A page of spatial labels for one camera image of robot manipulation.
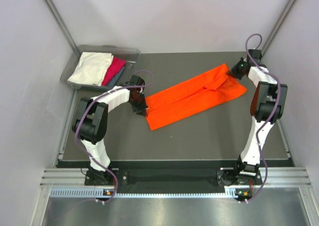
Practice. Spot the white folded t shirt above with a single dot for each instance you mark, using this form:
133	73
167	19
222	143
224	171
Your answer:
91	68

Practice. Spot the aluminium frame rail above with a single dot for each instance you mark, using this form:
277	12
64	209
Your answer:
275	177

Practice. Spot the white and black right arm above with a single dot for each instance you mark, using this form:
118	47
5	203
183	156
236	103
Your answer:
266	108

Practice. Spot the clear plastic bin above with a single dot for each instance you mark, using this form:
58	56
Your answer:
131	57

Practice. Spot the blue grey folded t shirt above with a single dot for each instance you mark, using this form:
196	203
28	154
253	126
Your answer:
115	79

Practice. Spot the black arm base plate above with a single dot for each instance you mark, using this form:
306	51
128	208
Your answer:
211	172

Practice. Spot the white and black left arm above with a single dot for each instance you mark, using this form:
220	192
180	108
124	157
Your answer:
90	125

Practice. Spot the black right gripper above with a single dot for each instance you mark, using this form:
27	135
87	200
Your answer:
234	73

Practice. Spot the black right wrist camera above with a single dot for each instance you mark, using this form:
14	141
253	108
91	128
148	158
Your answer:
254	57

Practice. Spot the crimson folded t shirt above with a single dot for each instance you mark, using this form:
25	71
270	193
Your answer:
115	67

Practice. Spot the orange t shirt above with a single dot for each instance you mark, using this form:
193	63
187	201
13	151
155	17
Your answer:
202	92

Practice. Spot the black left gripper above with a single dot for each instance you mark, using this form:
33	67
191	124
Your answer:
141	110

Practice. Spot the grey slotted cable duct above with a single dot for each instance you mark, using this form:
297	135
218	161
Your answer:
105	194

